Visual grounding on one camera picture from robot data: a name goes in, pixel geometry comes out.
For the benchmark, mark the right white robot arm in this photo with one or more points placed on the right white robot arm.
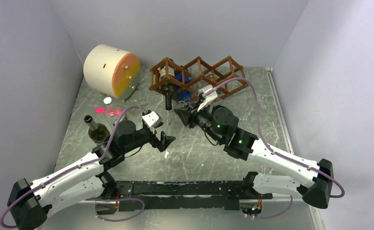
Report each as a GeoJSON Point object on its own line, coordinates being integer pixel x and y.
{"type": "Point", "coordinates": [300, 177]}

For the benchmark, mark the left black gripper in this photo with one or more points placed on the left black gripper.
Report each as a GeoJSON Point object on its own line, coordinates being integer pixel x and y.
{"type": "Point", "coordinates": [162, 143]}

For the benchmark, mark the small clear glass bottle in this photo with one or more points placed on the small clear glass bottle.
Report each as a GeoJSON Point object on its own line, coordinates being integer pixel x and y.
{"type": "Point", "coordinates": [119, 120]}

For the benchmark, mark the dark green wine bottle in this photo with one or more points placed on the dark green wine bottle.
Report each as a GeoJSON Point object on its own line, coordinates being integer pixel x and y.
{"type": "Point", "coordinates": [168, 89]}

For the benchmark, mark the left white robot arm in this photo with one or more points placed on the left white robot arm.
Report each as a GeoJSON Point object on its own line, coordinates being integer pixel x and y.
{"type": "Point", "coordinates": [31, 203]}

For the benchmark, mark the aluminium frame rail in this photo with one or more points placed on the aluminium frame rail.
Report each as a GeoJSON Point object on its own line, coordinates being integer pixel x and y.
{"type": "Point", "coordinates": [279, 213]}

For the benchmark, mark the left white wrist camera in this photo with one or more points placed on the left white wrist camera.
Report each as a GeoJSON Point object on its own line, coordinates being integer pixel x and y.
{"type": "Point", "coordinates": [152, 120]}

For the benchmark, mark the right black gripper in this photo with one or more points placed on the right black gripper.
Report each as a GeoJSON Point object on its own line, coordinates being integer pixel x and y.
{"type": "Point", "coordinates": [189, 118]}

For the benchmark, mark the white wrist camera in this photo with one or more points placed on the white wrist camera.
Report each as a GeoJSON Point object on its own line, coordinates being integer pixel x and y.
{"type": "Point", "coordinates": [208, 95]}
{"type": "Point", "coordinates": [152, 120]}

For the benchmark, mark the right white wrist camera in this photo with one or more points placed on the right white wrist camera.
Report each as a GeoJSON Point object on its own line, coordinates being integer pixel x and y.
{"type": "Point", "coordinates": [208, 95]}

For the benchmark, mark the clear bottle black gold cap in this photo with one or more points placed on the clear bottle black gold cap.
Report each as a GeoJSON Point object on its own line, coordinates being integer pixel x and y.
{"type": "Point", "coordinates": [214, 81]}

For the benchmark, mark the olive wine bottle gold label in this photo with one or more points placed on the olive wine bottle gold label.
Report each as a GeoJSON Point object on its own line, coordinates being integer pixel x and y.
{"type": "Point", "coordinates": [97, 132]}

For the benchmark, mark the small white round cap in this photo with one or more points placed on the small white round cap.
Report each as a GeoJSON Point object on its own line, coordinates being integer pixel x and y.
{"type": "Point", "coordinates": [107, 100]}

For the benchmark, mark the cream and orange cylinder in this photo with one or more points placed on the cream and orange cylinder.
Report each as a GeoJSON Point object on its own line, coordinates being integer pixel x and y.
{"type": "Point", "coordinates": [112, 71]}

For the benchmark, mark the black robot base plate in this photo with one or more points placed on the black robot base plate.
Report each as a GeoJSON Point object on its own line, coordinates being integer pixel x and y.
{"type": "Point", "coordinates": [133, 195]}

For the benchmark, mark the brown wooden wine rack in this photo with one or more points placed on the brown wooden wine rack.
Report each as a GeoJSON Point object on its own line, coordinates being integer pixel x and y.
{"type": "Point", "coordinates": [229, 73]}

